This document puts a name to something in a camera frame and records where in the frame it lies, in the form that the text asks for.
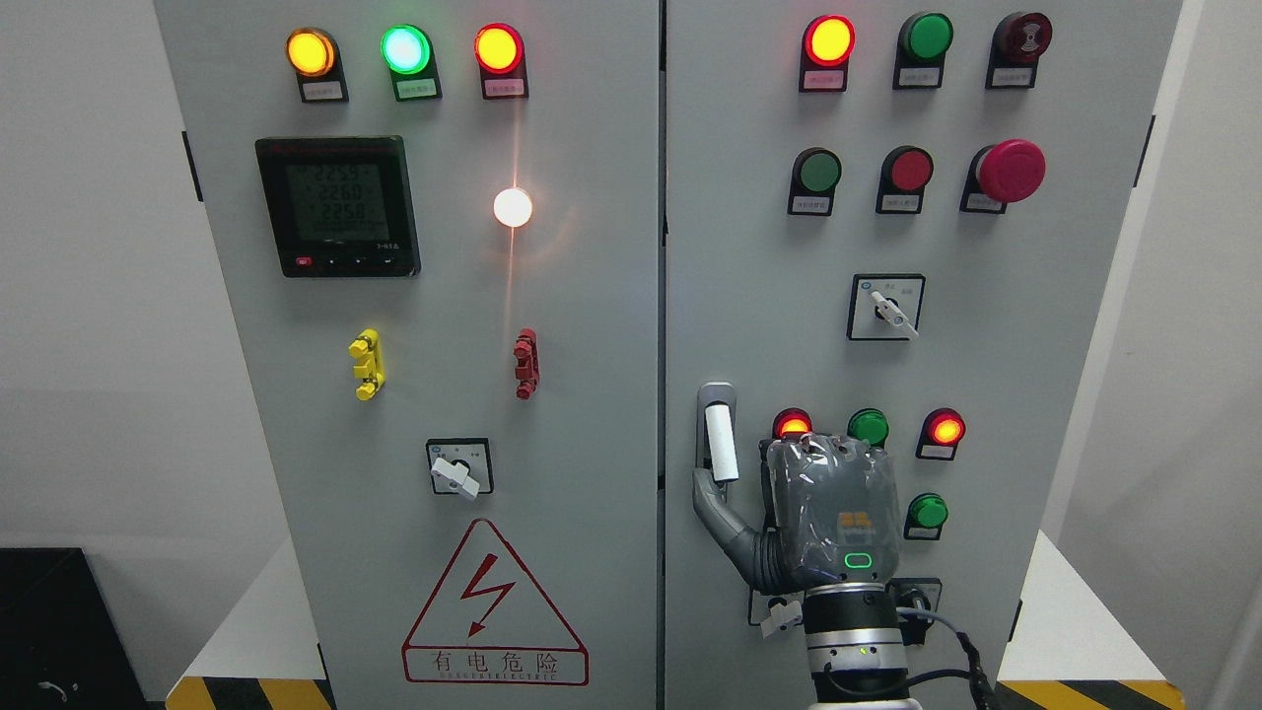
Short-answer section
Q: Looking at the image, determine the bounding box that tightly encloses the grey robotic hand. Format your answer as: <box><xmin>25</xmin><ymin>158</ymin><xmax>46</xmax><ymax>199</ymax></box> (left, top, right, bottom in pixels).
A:
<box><xmin>692</xmin><ymin>433</ymin><xmax>902</xmax><ymax>595</ymax></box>

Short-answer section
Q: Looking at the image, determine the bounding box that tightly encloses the silver door swing handle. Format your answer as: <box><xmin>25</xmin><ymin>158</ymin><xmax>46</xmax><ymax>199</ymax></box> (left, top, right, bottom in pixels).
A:
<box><xmin>697</xmin><ymin>382</ymin><xmax>740</xmax><ymax>484</ymax></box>

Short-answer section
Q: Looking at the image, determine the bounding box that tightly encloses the grey right cabinet door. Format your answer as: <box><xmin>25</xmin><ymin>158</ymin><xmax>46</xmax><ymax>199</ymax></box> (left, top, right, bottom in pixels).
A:
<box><xmin>663</xmin><ymin>1</ymin><xmax>1182</xmax><ymax>709</ymax></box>

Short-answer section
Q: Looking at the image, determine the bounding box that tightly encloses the grey cabinet door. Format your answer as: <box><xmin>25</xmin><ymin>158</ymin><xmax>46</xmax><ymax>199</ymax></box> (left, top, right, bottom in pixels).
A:
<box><xmin>155</xmin><ymin>1</ymin><xmax>660</xmax><ymax>709</ymax></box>
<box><xmin>663</xmin><ymin>1</ymin><xmax>1182</xmax><ymax>709</ymax></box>

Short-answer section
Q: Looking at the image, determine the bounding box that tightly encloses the grey left cabinet door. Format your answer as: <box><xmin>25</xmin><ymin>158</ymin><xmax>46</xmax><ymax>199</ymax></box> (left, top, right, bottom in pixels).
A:
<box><xmin>155</xmin><ymin>1</ymin><xmax>660</xmax><ymax>709</ymax></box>

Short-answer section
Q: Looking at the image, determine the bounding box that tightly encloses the green lamp lower middle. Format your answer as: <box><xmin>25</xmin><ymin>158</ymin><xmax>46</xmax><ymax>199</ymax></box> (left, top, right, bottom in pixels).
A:
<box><xmin>847</xmin><ymin>407</ymin><xmax>888</xmax><ymax>448</ymax></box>

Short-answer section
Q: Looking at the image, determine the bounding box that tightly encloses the red lit lamp lower left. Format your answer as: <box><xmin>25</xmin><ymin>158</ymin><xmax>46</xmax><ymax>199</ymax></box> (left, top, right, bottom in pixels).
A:
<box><xmin>772</xmin><ymin>407</ymin><xmax>814</xmax><ymax>440</ymax></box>

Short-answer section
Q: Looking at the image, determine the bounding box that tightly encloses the red lit lamp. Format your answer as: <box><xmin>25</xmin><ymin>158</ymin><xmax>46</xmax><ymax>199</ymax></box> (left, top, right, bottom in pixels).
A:
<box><xmin>772</xmin><ymin>407</ymin><xmax>814</xmax><ymax>440</ymax></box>
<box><xmin>799</xmin><ymin>14</ymin><xmax>854</xmax><ymax>95</ymax></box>
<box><xmin>915</xmin><ymin>407</ymin><xmax>965</xmax><ymax>462</ymax></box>

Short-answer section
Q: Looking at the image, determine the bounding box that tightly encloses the green button bottom right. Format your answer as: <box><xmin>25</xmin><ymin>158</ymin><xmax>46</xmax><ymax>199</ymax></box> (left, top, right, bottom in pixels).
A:
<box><xmin>904</xmin><ymin>491</ymin><xmax>949</xmax><ymax>542</ymax></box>

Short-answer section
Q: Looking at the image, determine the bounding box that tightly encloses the red lit lamp lower right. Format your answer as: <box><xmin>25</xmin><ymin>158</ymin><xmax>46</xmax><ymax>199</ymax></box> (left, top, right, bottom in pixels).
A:
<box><xmin>915</xmin><ymin>407</ymin><xmax>965</xmax><ymax>462</ymax></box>

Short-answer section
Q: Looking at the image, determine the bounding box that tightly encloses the white platform with hazard stripes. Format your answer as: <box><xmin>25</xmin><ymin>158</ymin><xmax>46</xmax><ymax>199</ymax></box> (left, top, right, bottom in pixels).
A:
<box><xmin>162</xmin><ymin>535</ymin><xmax>1185</xmax><ymax>709</ymax></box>

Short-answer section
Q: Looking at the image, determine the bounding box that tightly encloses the green push button second row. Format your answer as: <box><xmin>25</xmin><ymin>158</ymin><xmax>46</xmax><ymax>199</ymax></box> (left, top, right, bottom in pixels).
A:
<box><xmin>786</xmin><ymin>148</ymin><xmax>843</xmax><ymax>217</ymax></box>

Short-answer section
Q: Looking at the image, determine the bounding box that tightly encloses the red push button second row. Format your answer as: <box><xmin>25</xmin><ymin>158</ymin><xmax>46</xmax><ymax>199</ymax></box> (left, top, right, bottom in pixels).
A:
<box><xmin>875</xmin><ymin>145</ymin><xmax>934</xmax><ymax>214</ymax></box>

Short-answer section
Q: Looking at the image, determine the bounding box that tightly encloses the red terminal connector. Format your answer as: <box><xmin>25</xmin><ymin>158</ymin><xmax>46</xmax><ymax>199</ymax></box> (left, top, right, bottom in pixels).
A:
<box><xmin>511</xmin><ymin>327</ymin><xmax>540</xmax><ymax>400</ymax></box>

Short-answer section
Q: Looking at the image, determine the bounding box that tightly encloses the red electric danger warning sticker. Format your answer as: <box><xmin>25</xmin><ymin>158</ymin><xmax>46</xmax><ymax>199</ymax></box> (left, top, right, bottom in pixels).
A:
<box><xmin>401</xmin><ymin>518</ymin><xmax>588</xmax><ymax>686</ymax></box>

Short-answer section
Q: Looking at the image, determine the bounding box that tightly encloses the red emergency stop mushroom button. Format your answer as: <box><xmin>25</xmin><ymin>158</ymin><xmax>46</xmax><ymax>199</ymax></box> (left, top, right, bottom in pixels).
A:
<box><xmin>959</xmin><ymin>139</ymin><xmax>1046</xmax><ymax>214</ymax></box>

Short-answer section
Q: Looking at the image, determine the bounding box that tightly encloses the white glowing indicator lamp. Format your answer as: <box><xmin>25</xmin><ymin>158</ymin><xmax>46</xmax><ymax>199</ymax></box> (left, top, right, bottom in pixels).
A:
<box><xmin>492</xmin><ymin>187</ymin><xmax>533</xmax><ymax>230</ymax></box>

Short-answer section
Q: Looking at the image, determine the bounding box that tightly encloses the red lit lamp top right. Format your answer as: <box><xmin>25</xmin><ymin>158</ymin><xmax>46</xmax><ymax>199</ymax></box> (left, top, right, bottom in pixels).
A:
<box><xmin>799</xmin><ymin>14</ymin><xmax>854</xmax><ymax>95</ymax></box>

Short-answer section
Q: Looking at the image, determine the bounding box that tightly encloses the green push button top row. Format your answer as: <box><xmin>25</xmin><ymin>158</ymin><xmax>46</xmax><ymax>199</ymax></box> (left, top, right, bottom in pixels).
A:
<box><xmin>892</xmin><ymin>13</ymin><xmax>954</xmax><ymax>91</ymax></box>

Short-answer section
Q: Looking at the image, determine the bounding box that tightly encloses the yellow terminal connector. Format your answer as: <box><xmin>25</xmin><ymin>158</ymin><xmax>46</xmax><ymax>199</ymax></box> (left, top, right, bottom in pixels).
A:
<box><xmin>348</xmin><ymin>328</ymin><xmax>386</xmax><ymax>401</ymax></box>

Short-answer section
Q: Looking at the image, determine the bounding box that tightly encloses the dark red buzzer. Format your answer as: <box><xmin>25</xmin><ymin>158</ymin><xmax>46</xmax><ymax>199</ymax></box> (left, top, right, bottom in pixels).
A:
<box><xmin>986</xmin><ymin>13</ymin><xmax>1053</xmax><ymax>90</ymax></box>

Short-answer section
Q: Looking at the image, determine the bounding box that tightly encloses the red indicator lamp top left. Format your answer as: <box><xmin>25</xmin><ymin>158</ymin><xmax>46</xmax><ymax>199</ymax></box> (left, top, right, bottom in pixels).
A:
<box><xmin>473</xmin><ymin>21</ymin><xmax>530</xmax><ymax>101</ymax></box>

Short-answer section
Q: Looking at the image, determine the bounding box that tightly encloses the black digital power meter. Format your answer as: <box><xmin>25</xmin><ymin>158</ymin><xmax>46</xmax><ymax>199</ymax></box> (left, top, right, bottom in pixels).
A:
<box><xmin>255</xmin><ymin>135</ymin><xmax>422</xmax><ymax>277</ymax></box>

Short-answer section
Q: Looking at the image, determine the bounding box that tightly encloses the green indicator lamp top left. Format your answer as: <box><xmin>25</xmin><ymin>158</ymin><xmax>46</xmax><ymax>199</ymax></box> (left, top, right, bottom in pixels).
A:
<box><xmin>380</xmin><ymin>24</ymin><xmax>443</xmax><ymax>101</ymax></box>

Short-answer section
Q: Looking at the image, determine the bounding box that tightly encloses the yellow indicator lamp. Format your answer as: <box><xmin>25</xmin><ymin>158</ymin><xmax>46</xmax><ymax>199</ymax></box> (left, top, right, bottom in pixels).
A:
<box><xmin>286</xmin><ymin>26</ymin><xmax>350</xmax><ymax>103</ymax></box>

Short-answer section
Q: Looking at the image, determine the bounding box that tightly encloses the black box lower left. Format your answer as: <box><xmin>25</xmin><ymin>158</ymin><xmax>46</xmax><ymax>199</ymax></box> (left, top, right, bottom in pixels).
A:
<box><xmin>1</xmin><ymin>549</ymin><xmax>146</xmax><ymax>709</ymax></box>

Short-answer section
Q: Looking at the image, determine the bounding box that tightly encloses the lower white selector switch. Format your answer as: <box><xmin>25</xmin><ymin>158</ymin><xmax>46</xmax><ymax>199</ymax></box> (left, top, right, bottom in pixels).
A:
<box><xmin>747</xmin><ymin>588</ymin><xmax>804</xmax><ymax>639</ymax></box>

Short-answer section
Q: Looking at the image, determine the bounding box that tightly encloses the black rotary knob switch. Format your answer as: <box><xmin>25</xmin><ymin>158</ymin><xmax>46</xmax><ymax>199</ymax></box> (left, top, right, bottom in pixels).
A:
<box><xmin>886</xmin><ymin>578</ymin><xmax>943</xmax><ymax>646</ymax></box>

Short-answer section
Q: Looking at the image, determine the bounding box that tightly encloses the upper right white selector switch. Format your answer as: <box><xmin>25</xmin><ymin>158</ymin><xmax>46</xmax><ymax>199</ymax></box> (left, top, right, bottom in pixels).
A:
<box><xmin>847</xmin><ymin>272</ymin><xmax>928</xmax><ymax>340</ymax></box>

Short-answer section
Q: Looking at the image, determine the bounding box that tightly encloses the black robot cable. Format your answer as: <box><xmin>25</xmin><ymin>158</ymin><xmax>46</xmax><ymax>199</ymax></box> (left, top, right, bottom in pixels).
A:
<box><xmin>823</xmin><ymin>603</ymin><xmax>1010</xmax><ymax>710</ymax></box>

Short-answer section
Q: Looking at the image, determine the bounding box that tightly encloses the left white rotary selector switch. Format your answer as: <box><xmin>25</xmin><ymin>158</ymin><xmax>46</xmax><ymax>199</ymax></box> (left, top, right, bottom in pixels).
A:
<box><xmin>424</xmin><ymin>438</ymin><xmax>495</xmax><ymax>502</ymax></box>

